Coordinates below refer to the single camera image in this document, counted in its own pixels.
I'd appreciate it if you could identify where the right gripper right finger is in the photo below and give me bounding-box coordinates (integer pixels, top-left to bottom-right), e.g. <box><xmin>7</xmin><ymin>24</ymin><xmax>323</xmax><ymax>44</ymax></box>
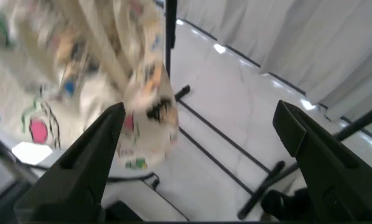
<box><xmin>272</xmin><ymin>100</ymin><xmax>372</xmax><ymax>223</ymax></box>

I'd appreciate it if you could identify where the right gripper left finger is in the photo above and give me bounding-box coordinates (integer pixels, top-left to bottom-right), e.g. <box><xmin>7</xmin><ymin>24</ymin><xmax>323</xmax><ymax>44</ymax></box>
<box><xmin>14</xmin><ymin>101</ymin><xmax>126</xmax><ymax>223</ymax></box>

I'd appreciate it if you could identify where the cream printed garment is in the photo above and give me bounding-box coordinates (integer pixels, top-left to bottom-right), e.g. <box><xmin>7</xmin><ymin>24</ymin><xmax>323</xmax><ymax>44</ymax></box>
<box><xmin>0</xmin><ymin>0</ymin><xmax>180</xmax><ymax>171</ymax></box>

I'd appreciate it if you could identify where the black clothes rack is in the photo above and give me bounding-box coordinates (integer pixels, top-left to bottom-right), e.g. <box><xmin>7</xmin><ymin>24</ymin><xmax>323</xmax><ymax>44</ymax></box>
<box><xmin>164</xmin><ymin>0</ymin><xmax>372</xmax><ymax>220</ymax></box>

